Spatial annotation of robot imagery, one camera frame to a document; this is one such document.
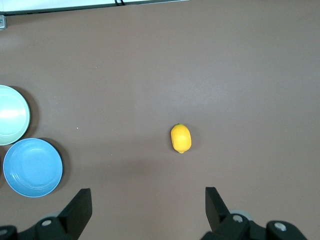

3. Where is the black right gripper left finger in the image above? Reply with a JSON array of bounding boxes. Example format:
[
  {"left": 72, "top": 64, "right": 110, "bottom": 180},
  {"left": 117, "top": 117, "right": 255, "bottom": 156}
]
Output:
[{"left": 36, "top": 188, "right": 93, "bottom": 240}]

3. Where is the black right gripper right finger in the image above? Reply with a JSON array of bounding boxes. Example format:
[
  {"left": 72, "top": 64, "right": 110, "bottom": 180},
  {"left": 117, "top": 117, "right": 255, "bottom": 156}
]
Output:
[{"left": 200, "top": 186, "right": 254, "bottom": 240}]

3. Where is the yellow lemon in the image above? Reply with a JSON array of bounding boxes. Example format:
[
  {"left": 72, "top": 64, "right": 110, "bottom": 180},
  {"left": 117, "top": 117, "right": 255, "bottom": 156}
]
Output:
[{"left": 170, "top": 123, "right": 193, "bottom": 155}]

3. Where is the blue plate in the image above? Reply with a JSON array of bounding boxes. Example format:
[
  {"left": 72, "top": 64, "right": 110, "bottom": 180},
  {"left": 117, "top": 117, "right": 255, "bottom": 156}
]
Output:
[{"left": 2, "top": 137, "right": 64, "bottom": 199}]

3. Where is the mint green plate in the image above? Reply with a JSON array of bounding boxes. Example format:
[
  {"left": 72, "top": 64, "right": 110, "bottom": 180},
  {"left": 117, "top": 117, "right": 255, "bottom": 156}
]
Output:
[{"left": 0, "top": 84, "right": 31, "bottom": 147}]

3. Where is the brown table cover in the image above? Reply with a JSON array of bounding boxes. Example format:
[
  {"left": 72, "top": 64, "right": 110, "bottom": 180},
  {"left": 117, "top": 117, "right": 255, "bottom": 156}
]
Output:
[{"left": 0, "top": 0, "right": 320, "bottom": 240}]

